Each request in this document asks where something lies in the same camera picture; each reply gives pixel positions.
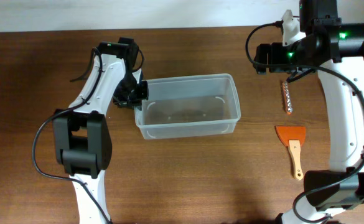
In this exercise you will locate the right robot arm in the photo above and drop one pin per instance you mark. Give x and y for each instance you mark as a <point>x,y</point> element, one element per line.
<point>336,53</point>

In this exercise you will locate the clear plastic container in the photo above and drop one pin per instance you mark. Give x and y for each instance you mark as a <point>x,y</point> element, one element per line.
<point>180,107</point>

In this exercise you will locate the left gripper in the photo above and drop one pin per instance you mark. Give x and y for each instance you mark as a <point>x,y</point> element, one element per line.
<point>122,101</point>

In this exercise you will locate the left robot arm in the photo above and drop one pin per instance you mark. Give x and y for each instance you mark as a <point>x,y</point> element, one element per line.
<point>82,139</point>

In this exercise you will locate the orange screwdriver bit holder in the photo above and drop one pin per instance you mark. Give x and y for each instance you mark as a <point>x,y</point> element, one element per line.
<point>287,98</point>

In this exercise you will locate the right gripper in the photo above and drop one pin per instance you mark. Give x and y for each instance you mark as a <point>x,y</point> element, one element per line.
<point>274,49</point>

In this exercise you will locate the orange scraper with wooden handle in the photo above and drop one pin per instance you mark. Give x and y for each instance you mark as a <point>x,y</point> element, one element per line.
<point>293,138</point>

